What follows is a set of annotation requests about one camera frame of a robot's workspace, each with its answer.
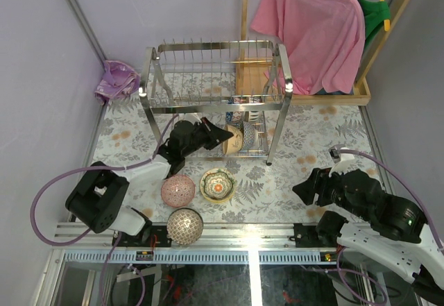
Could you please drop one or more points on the scalloped green orange bowl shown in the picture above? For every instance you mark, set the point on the scalloped green orange bowl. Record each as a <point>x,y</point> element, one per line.
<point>217,185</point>

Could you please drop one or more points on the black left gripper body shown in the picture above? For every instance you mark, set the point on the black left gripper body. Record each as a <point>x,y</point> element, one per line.
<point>205,134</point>

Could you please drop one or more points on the blue triangle patterned bowl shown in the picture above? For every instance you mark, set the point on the blue triangle patterned bowl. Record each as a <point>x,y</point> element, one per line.
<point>235,119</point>

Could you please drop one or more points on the brown lattice patterned bowl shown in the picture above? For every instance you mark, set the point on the brown lattice patterned bowl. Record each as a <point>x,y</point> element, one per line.
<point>185,226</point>

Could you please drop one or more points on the green t-shirt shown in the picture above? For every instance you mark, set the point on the green t-shirt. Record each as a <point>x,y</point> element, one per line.
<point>377,15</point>

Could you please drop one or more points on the yellow rimmed floral bowl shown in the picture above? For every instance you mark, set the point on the yellow rimmed floral bowl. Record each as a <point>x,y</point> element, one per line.
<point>231,193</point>

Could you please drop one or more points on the striped white bowl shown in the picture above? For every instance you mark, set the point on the striped white bowl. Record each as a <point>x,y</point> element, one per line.
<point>253,116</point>

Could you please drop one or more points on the red diamond white bowl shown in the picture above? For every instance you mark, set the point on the red diamond white bowl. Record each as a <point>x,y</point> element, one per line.
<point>239,100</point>

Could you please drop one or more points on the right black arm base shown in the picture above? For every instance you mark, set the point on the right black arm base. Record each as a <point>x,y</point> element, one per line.
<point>308,236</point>

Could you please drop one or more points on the purple crumpled cloth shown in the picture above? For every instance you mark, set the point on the purple crumpled cloth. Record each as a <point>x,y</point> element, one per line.
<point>119,81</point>

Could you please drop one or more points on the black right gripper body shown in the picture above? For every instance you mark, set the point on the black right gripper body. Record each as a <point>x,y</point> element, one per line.
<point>336,196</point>

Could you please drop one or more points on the aluminium rail frame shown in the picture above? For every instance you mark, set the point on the aluminium rail frame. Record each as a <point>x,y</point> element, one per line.
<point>256,224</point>

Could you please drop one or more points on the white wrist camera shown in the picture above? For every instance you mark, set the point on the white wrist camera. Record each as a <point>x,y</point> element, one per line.
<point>190,117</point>
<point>342,161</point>

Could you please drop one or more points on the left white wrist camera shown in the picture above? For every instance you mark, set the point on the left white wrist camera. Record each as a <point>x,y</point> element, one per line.
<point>190,117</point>

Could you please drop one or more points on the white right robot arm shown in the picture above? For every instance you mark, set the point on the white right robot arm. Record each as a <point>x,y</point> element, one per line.
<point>399,236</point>

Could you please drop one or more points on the red patterned bowl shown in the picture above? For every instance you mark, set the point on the red patterned bowl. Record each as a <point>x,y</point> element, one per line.
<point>178,191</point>

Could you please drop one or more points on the pink t-shirt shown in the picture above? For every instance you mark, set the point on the pink t-shirt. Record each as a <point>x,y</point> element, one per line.
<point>324,40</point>

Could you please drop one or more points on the tan yellow bowl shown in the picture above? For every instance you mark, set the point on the tan yellow bowl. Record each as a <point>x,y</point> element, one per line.
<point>235,143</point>

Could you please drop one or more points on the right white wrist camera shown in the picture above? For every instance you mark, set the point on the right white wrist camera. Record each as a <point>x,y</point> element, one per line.
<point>342,161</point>

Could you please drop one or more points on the wooden clothes stand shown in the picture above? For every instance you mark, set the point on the wooden clothes stand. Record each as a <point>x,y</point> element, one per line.
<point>250,75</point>

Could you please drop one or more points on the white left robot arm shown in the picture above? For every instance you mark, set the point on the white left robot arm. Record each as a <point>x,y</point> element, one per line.
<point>97,199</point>

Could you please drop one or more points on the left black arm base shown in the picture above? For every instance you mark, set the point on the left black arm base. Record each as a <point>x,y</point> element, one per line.
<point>154,237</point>

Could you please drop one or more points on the steel two-tier dish rack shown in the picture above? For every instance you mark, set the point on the steel two-tier dish rack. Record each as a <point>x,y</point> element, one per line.
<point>200,77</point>

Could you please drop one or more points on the black white patterned bowl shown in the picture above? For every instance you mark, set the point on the black white patterned bowl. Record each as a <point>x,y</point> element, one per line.
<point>250,136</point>

